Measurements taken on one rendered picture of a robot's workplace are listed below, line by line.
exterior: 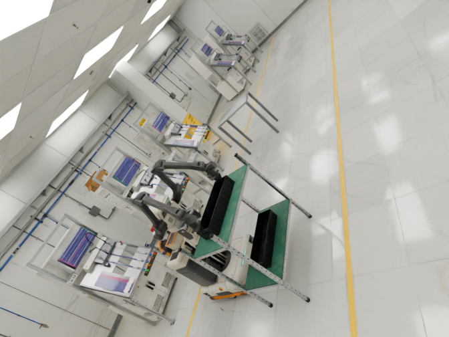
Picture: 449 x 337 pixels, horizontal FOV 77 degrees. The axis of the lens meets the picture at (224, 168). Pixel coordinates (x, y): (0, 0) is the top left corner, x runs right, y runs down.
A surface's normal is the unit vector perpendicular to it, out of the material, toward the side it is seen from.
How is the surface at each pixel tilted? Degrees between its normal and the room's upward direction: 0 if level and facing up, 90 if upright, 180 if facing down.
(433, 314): 0
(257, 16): 90
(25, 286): 90
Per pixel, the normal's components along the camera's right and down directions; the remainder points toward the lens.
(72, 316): 0.64, -0.42
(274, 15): -0.22, 0.70
